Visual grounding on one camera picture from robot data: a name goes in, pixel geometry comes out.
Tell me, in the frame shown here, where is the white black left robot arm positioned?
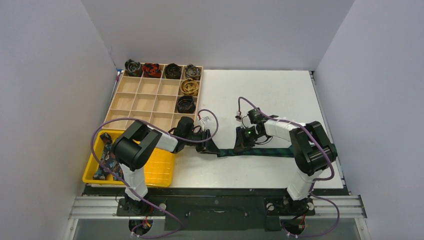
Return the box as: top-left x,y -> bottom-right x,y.
111,116 -> 220,215

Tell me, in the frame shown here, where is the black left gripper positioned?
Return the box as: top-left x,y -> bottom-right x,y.
183,128 -> 220,154

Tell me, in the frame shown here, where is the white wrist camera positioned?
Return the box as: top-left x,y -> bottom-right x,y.
198,116 -> 212,129
240,115 -> 253,128

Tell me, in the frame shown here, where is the floral dark tie in tray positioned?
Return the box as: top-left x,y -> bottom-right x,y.
92,132 -> 124,181

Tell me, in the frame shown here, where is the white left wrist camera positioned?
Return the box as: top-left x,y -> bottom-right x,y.
198,116 -> 212,129

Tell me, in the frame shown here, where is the rolled black grey tie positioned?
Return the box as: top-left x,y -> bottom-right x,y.
124,59 -> 143,78

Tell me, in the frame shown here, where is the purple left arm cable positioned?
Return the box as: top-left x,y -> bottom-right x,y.
90,108 -> 220,239

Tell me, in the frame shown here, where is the rolled navy floral tie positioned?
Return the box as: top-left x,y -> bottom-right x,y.
176,95 -> 196,114

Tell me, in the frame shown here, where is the rolled grey patterned tie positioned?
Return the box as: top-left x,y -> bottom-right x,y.
184,64 -> 202,81

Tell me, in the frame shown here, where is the rolled yellow beetle tie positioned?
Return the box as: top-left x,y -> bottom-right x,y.
179,78 -> 200,97

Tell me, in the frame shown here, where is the rolled black gold tie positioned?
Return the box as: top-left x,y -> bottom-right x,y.
164,63 -> 183,80

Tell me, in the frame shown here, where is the yellow plastic tray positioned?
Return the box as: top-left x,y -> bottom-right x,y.
82,129 -> 176,188

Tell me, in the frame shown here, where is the wooden compartment organizer box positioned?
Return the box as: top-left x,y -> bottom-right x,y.
103,63 -> 204,131

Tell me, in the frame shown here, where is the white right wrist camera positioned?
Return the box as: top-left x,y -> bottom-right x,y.
240,115 -> 253,128

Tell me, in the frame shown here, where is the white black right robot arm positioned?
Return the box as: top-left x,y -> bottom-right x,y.
233,109 -> 338,214

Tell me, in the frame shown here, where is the green navy striped tie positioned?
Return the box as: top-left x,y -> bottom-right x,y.
217,147 -> 294,158

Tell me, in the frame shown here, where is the aluminium black mounting rail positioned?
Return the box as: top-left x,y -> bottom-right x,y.
64,186 -> 371,240

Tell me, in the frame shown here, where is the rolled red black tie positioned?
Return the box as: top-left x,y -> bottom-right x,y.
142,63 -> 162,78

